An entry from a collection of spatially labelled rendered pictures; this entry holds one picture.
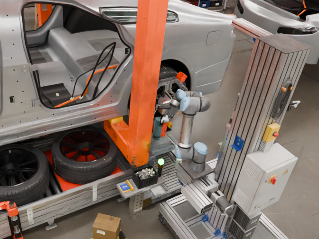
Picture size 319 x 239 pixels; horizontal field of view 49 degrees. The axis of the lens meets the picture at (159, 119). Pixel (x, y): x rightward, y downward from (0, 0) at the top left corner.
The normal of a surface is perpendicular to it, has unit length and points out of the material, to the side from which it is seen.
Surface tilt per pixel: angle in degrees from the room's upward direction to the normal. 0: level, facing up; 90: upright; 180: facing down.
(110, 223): 0
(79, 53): 6
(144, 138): 90
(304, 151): 0
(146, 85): 90
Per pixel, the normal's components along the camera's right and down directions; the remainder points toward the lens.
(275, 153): 0.11, -0.80
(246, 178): -0.84, 0.24
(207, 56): 0.53, 0.54
